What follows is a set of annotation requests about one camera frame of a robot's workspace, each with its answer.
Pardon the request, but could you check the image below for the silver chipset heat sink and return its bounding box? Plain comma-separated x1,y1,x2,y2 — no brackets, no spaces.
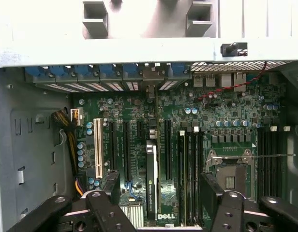
119,205,144,228

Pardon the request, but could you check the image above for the CPU socket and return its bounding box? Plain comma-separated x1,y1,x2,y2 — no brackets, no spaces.
206,148,258,202

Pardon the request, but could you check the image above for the black RAM slot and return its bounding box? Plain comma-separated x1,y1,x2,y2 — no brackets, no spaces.
263,128,270,197
269,128,276,197
276,128,283,197
257,128,264,197

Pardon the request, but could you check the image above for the white PCI expansion slot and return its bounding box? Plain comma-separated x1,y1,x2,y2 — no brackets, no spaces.
93,117,103,179

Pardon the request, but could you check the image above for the thin metal locking lever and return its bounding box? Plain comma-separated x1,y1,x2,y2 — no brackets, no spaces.
250,153,297,160

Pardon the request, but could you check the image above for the white power connector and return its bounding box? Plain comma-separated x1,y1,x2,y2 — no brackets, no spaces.
70,108,84,127

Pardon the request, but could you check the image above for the green Dell motherboard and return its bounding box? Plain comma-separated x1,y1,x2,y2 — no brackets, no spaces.
71,70,287,229

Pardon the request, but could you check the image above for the open black PC case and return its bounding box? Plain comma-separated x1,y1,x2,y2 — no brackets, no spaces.
0,36,298,232

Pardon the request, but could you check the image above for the grey parts rack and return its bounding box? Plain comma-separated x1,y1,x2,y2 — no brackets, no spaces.
82,0,219,39

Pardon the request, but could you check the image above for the yellow and black wire bundle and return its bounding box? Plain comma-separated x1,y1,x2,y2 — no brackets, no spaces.
51,110,85,198

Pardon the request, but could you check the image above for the red and black twisted wire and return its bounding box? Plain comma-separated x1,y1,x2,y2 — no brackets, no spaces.
198,60,268,102

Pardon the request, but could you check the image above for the black intrusion switch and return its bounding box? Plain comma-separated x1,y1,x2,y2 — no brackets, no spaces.
220,42,249,58

